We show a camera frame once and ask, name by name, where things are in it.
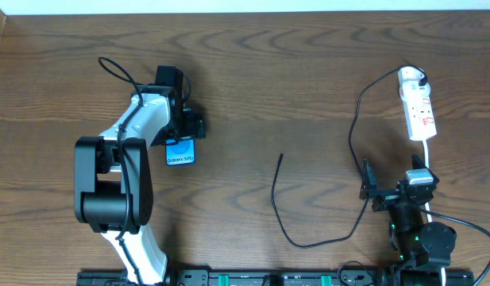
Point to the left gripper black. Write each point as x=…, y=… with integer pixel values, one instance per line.
x=194, y=129

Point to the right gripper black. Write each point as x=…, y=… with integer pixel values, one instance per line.
x=387, y=195

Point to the blue Samsung Galaxy smartphone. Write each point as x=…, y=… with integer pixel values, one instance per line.
x=180, y=152

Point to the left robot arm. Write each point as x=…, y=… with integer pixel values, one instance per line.
x=113, y=181

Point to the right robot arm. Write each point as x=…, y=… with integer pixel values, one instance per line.
x=424, y=247

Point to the white USB charger plug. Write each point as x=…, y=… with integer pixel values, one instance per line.
x=410, y=90

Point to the white power strip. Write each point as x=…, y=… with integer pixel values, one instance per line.
x=418, y=113

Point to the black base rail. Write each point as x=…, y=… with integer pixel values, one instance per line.
x=201, y=277

